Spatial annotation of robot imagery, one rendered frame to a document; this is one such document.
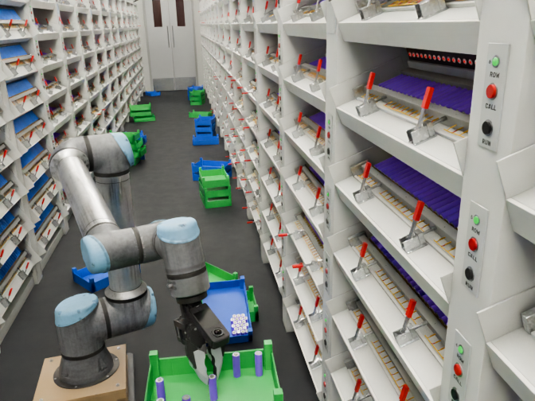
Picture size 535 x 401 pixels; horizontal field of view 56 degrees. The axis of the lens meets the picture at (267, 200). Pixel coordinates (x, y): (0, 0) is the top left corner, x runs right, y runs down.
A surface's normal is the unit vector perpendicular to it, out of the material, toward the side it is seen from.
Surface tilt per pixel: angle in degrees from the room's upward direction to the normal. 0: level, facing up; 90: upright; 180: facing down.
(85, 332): 86
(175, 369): 90
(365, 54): 90
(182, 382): 0
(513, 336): 21
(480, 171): 90
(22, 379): 0
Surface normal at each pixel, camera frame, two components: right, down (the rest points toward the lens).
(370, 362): -0.38, -0.85
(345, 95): 0.15, 0.33
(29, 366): -0.03, -0.94
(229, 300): 0.04, -0.73
